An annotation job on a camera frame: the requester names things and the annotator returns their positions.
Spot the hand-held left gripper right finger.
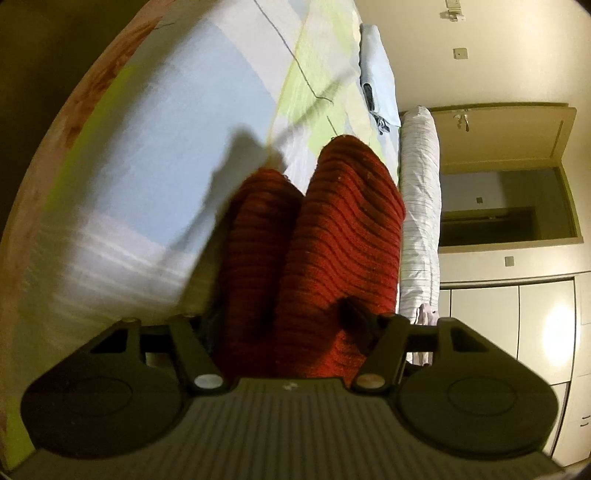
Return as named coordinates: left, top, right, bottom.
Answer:
left=338, top=298, right=490, bottom=395

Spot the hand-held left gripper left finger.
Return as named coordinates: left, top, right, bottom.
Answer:
left=90, top=314, right=225, bottom=394

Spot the red knitted sweater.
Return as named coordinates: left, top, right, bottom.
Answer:
left=215, top=134, right=407, bottom=381

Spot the grey striped quilt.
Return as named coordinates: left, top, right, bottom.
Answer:
left=398, top=106, right=443, bottom=365

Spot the cream wardrobe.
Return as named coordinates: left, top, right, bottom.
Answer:
left=438, top=272, right=591, bottom=467

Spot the checkered bedsheet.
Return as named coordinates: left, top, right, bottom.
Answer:
left=9, top=0, right=402, bottom=457

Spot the yellow wooden door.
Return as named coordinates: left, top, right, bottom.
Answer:
left=434, top=107, right=578, bottom=174

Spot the light blue folded garment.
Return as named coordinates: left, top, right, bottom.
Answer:
left=359, top=23, right=402, bottom=136

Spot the pink floral mattress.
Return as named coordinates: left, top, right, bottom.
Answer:
left=0, top=9, right=164, bottom=324

